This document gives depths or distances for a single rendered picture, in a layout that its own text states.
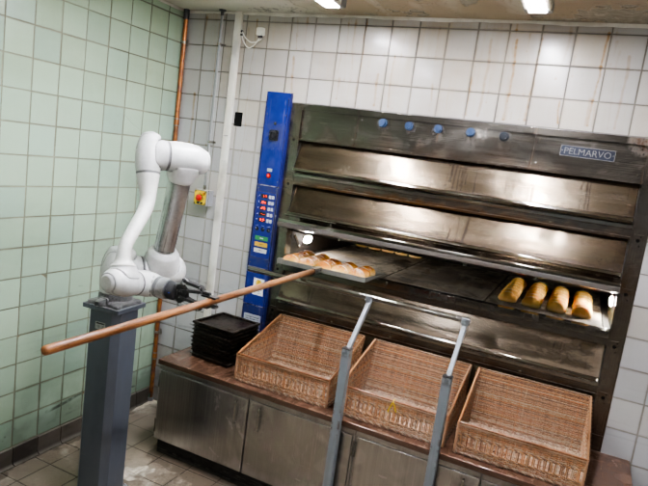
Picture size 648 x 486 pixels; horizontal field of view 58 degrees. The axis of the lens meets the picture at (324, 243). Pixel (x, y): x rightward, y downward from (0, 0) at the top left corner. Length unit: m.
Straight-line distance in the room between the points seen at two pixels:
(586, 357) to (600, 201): 0.76
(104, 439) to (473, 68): 2.58
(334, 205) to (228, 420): 1.32
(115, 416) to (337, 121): 1.94
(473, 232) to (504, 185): 0.29
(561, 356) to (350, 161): 1.51
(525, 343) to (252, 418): 1.46
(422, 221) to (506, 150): 0.56
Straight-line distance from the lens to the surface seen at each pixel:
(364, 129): 3.31
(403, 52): 3.28
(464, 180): 3.12
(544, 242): 3.09
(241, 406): 3.21
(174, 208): 2.75
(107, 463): 3.19
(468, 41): 3.21
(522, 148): 3.10
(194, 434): 3.46
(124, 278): 2.39
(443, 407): 2.70
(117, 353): 2.95
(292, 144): 3.47
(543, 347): 3.17
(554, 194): 3.07
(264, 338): 3.41
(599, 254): 3.08
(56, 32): 3.30
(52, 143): 3.29
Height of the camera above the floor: 1.84
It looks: 9 degrees down
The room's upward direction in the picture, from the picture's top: 8 degrees clockwise
